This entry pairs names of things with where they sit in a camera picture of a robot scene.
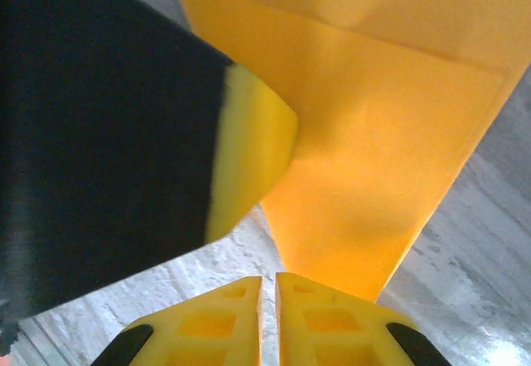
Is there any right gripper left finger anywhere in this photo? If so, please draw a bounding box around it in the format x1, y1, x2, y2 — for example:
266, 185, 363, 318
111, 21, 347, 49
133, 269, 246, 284
89, 275, 263, 366

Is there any orange paper sheet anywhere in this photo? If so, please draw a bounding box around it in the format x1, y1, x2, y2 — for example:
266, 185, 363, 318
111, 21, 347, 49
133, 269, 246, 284
169, 0, 531, 304

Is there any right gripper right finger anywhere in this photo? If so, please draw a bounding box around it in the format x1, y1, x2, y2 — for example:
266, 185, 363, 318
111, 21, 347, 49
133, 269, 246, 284
275, 271, 447, 366

